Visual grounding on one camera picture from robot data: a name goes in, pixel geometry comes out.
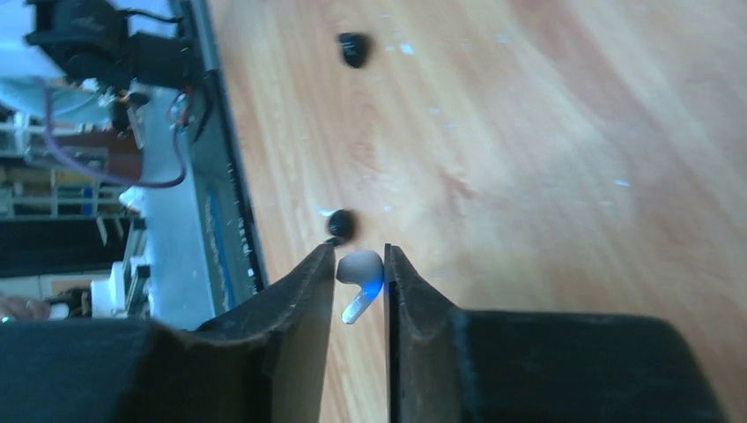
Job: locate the black earbud upper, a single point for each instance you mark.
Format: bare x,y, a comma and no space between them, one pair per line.
354,48

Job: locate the black earbud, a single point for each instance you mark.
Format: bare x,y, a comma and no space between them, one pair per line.
341,226
354,48

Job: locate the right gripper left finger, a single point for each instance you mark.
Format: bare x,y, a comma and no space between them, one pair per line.
262,361

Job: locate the black earbud lower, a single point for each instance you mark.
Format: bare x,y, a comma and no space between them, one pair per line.
341,226

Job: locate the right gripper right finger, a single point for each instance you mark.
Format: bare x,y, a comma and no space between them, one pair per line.
452,364

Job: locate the white earbud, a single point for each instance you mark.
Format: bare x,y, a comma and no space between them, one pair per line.
365,269

